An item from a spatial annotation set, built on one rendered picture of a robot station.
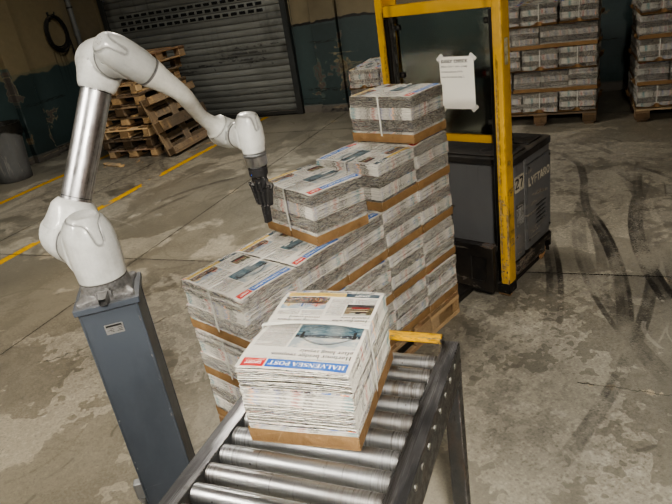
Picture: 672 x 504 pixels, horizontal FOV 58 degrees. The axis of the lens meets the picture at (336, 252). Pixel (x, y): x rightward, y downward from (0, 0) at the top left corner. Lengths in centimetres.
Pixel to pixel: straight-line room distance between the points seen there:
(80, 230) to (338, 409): 100
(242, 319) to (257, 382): 81
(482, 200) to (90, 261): 234
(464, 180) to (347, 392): 243
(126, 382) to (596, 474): 174
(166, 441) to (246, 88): 825
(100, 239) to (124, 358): 41
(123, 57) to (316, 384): 120
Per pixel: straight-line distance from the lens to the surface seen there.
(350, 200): 255
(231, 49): 1011
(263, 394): 149
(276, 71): 979
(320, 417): 147
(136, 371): 217
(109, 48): 206
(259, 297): 226
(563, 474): 258
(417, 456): 147
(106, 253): 201
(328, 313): 158
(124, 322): 207
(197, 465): 159
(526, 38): 713
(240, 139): 235
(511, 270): 357
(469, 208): 369
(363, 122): 305
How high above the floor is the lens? 181
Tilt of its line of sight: 24 degrees down
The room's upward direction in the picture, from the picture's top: 9 degrees counter-clockwise
